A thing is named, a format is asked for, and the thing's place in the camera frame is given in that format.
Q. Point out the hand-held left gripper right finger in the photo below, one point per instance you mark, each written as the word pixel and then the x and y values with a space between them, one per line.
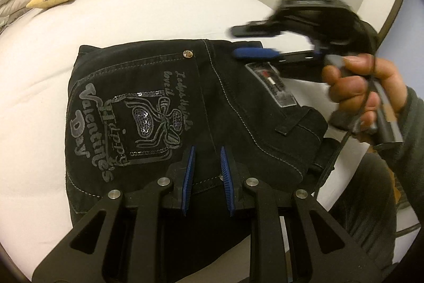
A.
pixel 228 180

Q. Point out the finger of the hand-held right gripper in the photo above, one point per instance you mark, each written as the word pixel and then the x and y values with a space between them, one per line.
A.
pixel 255 30
pixel 251 53

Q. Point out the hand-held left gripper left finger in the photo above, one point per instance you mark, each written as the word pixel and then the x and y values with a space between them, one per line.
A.
pixel 188 177

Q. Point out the black pants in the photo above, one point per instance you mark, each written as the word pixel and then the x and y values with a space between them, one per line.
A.
pixel 232 104

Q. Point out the person's right forearm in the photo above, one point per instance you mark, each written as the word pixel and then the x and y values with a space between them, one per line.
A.
pixel 410 143

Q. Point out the person's right hand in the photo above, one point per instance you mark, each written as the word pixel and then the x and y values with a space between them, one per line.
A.
pixel 347 84

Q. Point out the person's olive clothed leg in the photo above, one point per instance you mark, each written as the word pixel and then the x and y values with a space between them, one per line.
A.
pixel 361 210

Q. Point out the white bed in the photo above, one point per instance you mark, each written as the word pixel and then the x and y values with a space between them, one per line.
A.
pixel 49 70

